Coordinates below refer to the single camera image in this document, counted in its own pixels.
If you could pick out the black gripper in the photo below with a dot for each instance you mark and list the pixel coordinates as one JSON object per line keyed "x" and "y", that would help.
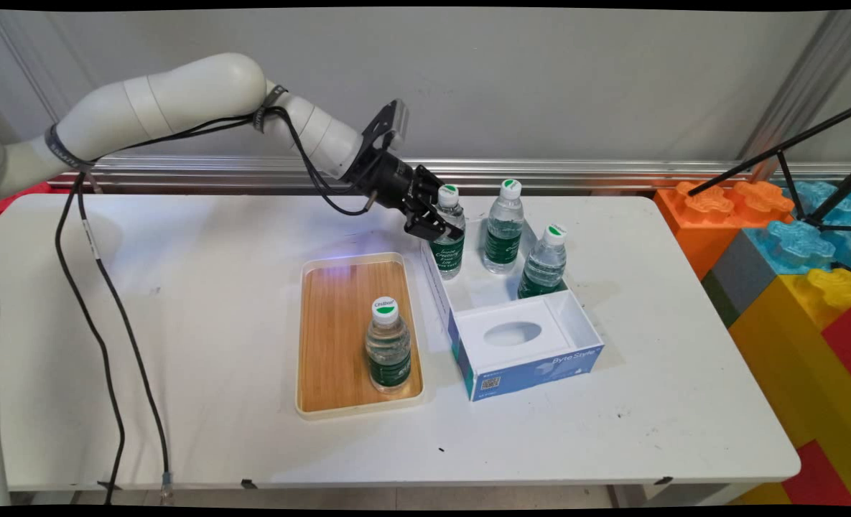
{"x": 389, "y": 179}

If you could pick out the water bottle green label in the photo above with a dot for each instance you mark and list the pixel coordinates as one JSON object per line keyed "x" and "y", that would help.
{"x": 504, "y": 237}
{"x": 448, "y": 251}
{"x": 389, "y": 359}
{"x": 542, "y": 273}

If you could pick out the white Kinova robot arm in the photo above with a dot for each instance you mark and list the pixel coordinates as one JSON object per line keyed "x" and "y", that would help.
{"x": 181, "y": 93}

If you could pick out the wooden tray cream rim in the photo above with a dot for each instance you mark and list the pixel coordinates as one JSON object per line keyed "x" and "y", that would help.
{"x": 332, "y": 337}

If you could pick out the white and blue cardboard box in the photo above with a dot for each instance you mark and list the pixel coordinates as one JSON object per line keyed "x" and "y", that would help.
{"x": 518, "y": 373}

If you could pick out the orange foam block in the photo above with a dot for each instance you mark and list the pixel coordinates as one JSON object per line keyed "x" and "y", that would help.
{"x": 712, "y": 205}

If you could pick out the grey foam block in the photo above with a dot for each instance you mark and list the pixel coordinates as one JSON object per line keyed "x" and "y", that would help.
{"x": 745, "y": 280}

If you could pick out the black tripod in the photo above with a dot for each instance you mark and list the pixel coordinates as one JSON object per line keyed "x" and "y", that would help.
{"x": 777, "y": 152}

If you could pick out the light blue foam block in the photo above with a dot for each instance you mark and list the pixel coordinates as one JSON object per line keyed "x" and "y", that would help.
{"x": 798, "y": 244}

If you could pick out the giant colourful toy bricks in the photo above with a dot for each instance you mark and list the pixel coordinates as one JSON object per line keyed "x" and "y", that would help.
{"x": 798, "y": 345}

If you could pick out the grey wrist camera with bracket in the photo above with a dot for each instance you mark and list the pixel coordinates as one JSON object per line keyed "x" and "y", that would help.
{"x": 389, "y": 126}

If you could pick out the aluminium wall rail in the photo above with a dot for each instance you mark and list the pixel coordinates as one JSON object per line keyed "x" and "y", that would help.
{"x": 576, "y": 172}

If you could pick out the white table frame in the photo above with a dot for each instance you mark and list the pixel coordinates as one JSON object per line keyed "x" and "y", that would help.
{"x": 684, "y": 494}

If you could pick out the aluminium corner post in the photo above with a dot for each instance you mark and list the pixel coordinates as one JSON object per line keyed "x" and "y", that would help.
{"x": 806, "y": 86}

